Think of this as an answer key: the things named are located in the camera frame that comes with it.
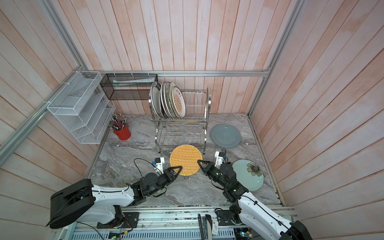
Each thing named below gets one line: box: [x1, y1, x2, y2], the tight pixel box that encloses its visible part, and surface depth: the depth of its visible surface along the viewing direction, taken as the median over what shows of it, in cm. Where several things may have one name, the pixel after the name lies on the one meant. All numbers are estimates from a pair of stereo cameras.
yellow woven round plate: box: [169, 144, 203, 176], surface depth 81 cm
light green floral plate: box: [232, 159, 265, 192], surface depth 91 cm
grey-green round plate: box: [210, 123, 241, 149], surface depth 109 cm
